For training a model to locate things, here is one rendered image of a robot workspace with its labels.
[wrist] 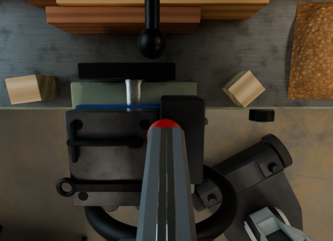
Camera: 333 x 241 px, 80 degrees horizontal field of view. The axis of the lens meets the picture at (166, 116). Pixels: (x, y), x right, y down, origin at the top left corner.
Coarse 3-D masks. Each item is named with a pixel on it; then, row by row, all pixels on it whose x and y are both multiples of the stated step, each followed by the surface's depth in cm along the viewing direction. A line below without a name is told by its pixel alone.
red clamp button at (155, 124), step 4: (160, 120) 16; (164, 120) 16; (168, 120) 16; (172, 120) 16; (152, 124) 16; (156, 124) 16; (160, 124) 16; (164, 124) 16; (168, 124) 16; (172, 124) 16; (176, 124) 16; (148, 132) 16
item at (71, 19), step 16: (48, 16) 21; (64, 16) 21; (80, 16) 21; (96, 16) 21; (112, 16) 21; (128, 16) 21; (144, 16) 21; (160, 16) 21; (176, 16) 21; (192, 16) 21; (80, 32) 26; (96, 32) 26; (112, 32) 26; (128, 32) 26; (176, 32) 26; (192, 32) 26
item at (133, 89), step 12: (84, 72) 18; (96, 72) 18; (108, 72) 18; (120, 72) 18; (132, 72) 18; (144, 72) 18; (156, 72) 18; (168, 72) 18; (132, 84) 22; (132, 96) 22
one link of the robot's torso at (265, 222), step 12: (252, 216) 102; (264, 216) 97; (276, 216) 96; (252, 228) 98; (264, 228) 92; (276, 228) 91; (288, 228) 80; (264, 240) 81; (276, 240) 84; (288, 240) 80; (300, 240) 73; (312, 240) 72
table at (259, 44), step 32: (0, 0) 26; (288, 0) 26; (320, 0) 26; (0, 32) 26; (32, 32) 26; (64, 32) 26; (224, 32) 26; (256, 32) 26; (288, 32) 26; (0, 64) 27; (32, 64) 27; (64, 64) 27; (192, 64) 27; (224, 64) 27; (256, 64) 27; (288, 64) 27; (0, 96) 28; (64, 96) 28; (224, 96) 28
